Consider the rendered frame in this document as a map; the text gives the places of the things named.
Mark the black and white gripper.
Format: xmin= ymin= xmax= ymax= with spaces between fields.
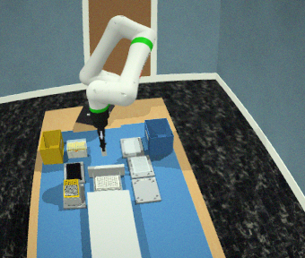
xmin=92 ymin=119 xmax=108 ymax=156

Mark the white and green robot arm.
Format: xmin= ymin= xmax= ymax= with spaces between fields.
xmin=79 ymin=15 xmax=156 ymax=123

